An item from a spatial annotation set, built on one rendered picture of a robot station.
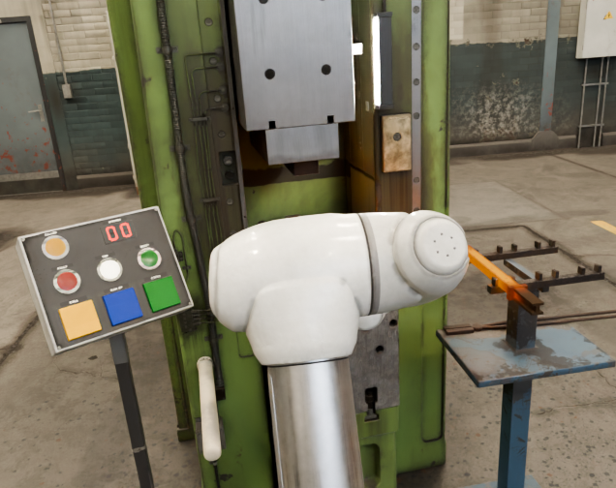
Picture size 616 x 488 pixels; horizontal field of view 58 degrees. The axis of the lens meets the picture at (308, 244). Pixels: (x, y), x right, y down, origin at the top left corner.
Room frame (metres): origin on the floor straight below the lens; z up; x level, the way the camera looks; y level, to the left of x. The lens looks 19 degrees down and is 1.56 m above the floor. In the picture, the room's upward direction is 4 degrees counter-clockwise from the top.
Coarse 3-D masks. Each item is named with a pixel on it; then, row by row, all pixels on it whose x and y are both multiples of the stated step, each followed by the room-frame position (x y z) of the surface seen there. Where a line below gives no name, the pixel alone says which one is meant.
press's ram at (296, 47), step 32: (224, 0) 1.75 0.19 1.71; (256, 0) 1.50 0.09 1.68; (288, 0) 1.52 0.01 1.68; (320, 0) 1.54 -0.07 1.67; (256, 32) 1.50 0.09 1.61; (288, 32) 1.51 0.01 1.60; (320, 32) 1.53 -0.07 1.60; (256, 64) 1.50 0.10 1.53; (288, 64) 1.51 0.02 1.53; (320, 64) 1.53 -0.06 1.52; (352, 64) 1.55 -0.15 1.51; (256, 96) 1.50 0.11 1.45; (288, 96) 1.51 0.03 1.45; (320, 96) 1.53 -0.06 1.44; (352, 96) 1.55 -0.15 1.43; (256, 128) 1.49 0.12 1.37
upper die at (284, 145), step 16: (272, 128) 1.52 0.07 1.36; (288, 128) 1.51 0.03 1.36; (304, 128) 1.52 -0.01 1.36; (320, 128) 1.53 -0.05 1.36; (336, 128) 1.54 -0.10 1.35; (256, 144) 1.74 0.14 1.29; (272, 144) 1.50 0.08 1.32; (288, 144) 1.51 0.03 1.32; (304, 144) 1.52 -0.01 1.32; (320, 144) 1.53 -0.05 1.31; (336, 144) 1.54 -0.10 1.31; (272, 160) 1.50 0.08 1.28; (288, 160) 1.51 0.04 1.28; (304, 160) 1.52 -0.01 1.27
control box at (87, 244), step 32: (96, 224) 1.32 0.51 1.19; (128, 224) 1.35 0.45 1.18; (160, 224) 1.39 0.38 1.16; (32, 256) 1.21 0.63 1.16; (64, 256) 1.24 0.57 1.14; (96, 256) 1.27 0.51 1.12; (128, 256) 1.30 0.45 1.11; (160, 256) 1.34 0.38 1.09; (32, 288) 1.19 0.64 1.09; (96, 288) 1.23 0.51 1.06; (128, 288) 1.26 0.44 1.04; (64, 352) 1.17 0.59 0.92
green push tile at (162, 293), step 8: (160, 280) 1.30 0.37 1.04; (168, 280) 1.31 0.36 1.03; (144, 288) 1.27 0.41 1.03; (152, 288) 1.28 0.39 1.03; (160, 288) 1.29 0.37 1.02; (168, 288) 1.29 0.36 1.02; (152, 296) 1.26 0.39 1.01; (160, 296) 1.27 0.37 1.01; (168, 296) 1.28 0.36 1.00; (176, 296) 1.29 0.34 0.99; (152, 304) 1.25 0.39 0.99; (160, 304) 1.26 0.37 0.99; (168, 304) 1.27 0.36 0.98; (176, 304) 1.28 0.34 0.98; (152, 312) 1.25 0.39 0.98
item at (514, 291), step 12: (468, 252) 1.49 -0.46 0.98; (480, 264) 1.40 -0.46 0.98; (492, 264) 1.39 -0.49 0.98; (492, 276) 1.33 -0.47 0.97; (504, 276) 1.31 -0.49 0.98; (504, 288) 1.27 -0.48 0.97; (516, 288) 1.22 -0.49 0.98; (516, 300) 1.20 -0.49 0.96; (528, 300) 1.15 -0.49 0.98; (540, 300) 1.15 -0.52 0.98; (528, 312) 1.15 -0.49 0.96; (540, 312) 1.14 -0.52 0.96
